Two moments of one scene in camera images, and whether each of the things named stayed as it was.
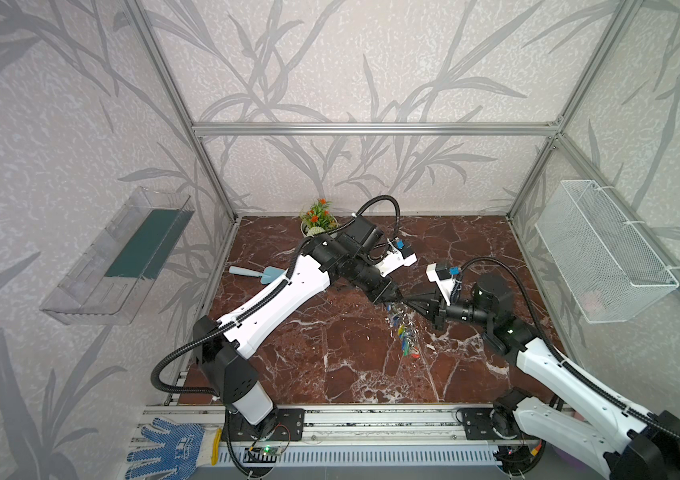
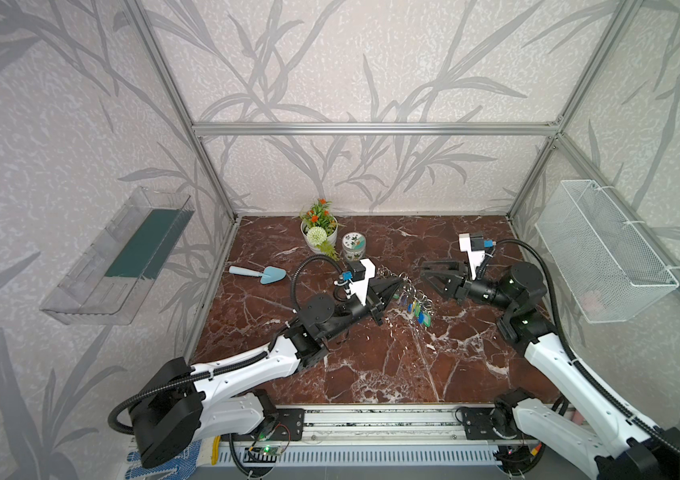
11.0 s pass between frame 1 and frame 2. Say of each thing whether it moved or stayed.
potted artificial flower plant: stayed
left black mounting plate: stayed
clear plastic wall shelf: stayed
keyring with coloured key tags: moved
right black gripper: moved
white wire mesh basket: stayed
